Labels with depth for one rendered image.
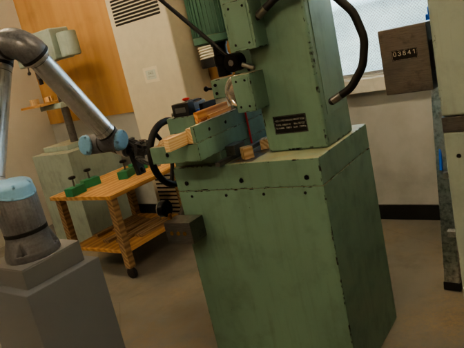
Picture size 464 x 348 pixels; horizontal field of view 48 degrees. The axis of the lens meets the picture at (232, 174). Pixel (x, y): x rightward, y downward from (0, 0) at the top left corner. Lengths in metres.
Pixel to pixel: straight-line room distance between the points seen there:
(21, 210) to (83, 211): 2.15
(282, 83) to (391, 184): 1.61
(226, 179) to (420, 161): 1.55
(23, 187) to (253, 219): 0.78
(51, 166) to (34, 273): 2.30
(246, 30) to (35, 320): 1.14
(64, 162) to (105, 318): 2.13
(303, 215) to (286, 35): 0.56
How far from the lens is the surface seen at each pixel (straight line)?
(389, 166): 3.14
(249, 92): 1.65
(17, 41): 2.10
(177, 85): 3.42
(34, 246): 1.91
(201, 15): 1.86
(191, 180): 1.86
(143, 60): 3.58
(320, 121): 1.67
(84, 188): 3.29
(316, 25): 1.69
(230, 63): 1.72
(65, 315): 1.92
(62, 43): 3.96
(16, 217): 1.89
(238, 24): 1.65
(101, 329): 2.03
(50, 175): 4.18
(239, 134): 1.88
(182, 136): 1.68
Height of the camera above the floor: 1.16
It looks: 13 degrees down
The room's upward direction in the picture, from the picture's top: 13 degrees counter-clockwise
